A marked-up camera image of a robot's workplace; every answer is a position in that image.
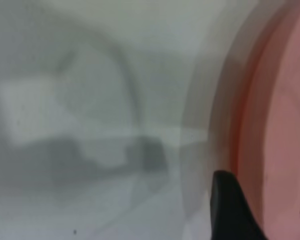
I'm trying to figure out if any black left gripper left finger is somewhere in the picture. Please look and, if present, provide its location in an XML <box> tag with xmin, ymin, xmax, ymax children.
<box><xmin>209</xmin><ymin>169</ymin><xmax>268</xmax><ymax>240</ymax></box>

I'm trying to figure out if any pink round plate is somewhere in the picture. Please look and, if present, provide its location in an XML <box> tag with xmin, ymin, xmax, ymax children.
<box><xmin>209</xmin><ymin>0</ymin><xmax>300</xmax><ymax>240</ymax></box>

